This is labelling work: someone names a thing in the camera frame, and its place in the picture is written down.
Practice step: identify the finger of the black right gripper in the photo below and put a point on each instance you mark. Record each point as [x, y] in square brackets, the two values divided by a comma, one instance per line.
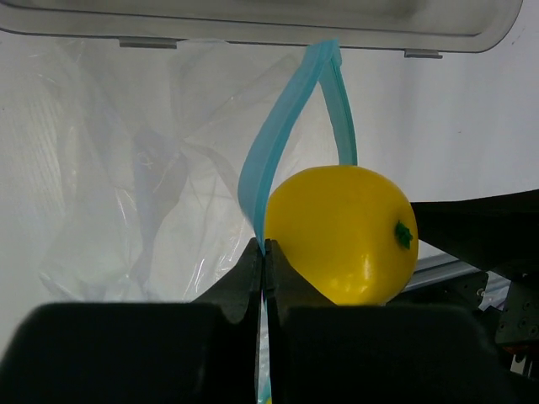
[497, 233]

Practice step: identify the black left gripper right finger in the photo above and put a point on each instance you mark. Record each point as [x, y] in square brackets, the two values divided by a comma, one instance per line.
[323, 353]

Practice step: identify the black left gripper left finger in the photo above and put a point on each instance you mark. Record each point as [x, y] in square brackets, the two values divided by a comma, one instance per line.
[204, 351]

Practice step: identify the yellow toy lemon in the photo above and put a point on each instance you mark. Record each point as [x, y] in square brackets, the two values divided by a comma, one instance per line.
[349, 231]

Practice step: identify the clear zip top bag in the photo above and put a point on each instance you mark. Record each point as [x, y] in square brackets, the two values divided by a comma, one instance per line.
[161, 216]

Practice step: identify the clear grey plastic tray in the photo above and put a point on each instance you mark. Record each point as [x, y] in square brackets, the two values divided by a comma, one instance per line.
[418, 29]

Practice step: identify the aluminium mounting rail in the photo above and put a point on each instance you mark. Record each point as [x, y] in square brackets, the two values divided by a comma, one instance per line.
[440, 268]

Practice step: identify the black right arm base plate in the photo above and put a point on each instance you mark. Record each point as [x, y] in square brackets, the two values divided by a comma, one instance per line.
[508, 312]

